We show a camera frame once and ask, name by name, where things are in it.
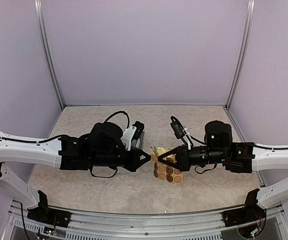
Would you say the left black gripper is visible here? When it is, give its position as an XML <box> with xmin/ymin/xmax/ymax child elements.
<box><xmin>91</xmin><ymin>146</ymin><xmax>151</xmax><ymax>173</ymax></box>

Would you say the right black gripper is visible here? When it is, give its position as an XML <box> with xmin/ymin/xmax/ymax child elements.
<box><xmin>158</xmin><ymin>144</ymin><xmax>227</xmax><ymax>173</ymax></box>

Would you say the blue paper envelope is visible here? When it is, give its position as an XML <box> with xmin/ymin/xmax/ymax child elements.
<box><xmin>131</xmin><ymin>131</ymin><xmax>145</xmax><ymax>149</ymax></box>

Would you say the brown sticker sheet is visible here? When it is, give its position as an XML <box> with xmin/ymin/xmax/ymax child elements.
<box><xmin>151</xmin><ymin>146</ymin><xmax>183</xmax><ymax>185</ymax></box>

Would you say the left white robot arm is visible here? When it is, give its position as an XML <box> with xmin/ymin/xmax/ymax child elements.
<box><xmin>0</xmin><ymin>121</ymin><xmax>151</xmax><ymax>223</ymax></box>

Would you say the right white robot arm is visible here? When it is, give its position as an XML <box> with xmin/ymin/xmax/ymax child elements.
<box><xmin>158</xmin><ymin>120</ymin><xmax>288</xmax><ymax>222</ymax></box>

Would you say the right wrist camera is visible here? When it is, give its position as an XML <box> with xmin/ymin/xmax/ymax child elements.
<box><xmin>170</xmin><ymin>116</ymin><xmax>194</xmax><ymax>150</ymax></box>

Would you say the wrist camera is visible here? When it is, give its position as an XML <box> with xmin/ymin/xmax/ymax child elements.
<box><xmin>121</xmin><ymin>121</ymin><xmax>144</xmax><ymax>151</ymax></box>
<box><xmin>170</xmin><ymin>116</ymin><xmax>194</xmax><ymax>150</ymax></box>

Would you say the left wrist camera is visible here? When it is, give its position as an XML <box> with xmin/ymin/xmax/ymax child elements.
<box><xmin>121</xmin><ymin>121</ymin><xmax>144</xmax><ymax>151</ymax></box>

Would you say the front aluminium rail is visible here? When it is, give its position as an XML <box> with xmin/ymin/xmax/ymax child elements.
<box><xmin>8</xmin><ymin>204</ymin><xmax>284</xmax><ymax>240</ymax></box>

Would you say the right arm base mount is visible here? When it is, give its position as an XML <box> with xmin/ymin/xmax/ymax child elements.
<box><xmin>222</xmin><ymin>188</ymin><xmax>267</xmax><ymax>227</ymax></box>

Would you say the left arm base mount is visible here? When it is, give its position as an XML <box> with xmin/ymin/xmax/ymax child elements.
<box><xmin>27</xmin><ymin>190</ymin><xmax>71</xmax><ymax>228</ymax></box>

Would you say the left aluminium frame post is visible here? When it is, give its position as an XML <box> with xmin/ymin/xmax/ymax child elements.
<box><xmin>34</xmin><ymin>0</ymin><xmax>66</xmax><ymax>111</ymax></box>

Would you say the aluminium frame post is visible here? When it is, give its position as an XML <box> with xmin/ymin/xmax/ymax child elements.
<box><xmin>225</xmin><ymin>0</ymin><xmax>255</xmax><ymax>111</ymax></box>
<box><xmin>34</xmin><ymin>0</ymin><xmax>66</xmax><ymax>111</ymax></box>

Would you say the right aluminium frame post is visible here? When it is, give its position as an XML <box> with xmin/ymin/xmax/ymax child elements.
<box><xmin>225</xmin><ymin>0</ymin><xmax>255</xmax><ymax>111</ymax></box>

